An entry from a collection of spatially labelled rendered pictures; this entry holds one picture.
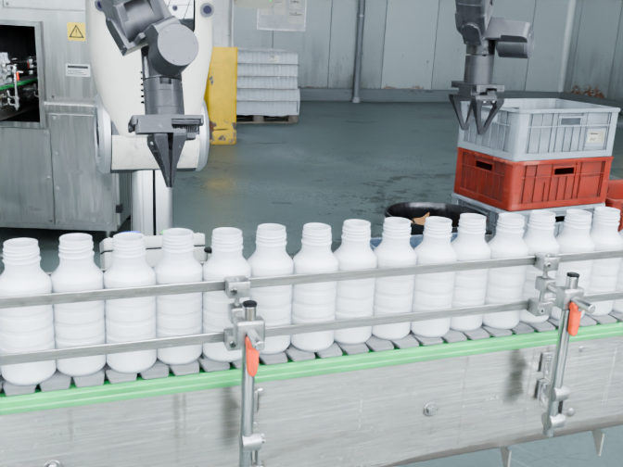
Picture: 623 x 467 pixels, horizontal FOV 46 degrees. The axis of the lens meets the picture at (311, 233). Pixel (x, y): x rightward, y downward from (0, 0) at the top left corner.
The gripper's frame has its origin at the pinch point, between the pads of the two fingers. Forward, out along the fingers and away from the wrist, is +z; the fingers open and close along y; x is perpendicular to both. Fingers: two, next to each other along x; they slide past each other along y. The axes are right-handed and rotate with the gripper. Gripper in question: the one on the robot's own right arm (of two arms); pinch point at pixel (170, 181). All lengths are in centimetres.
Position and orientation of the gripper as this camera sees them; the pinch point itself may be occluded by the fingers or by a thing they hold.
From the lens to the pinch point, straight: 108.1
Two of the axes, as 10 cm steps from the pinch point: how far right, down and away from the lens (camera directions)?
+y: 9.4, -0.6, 3.5
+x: -3.4, 0.7, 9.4
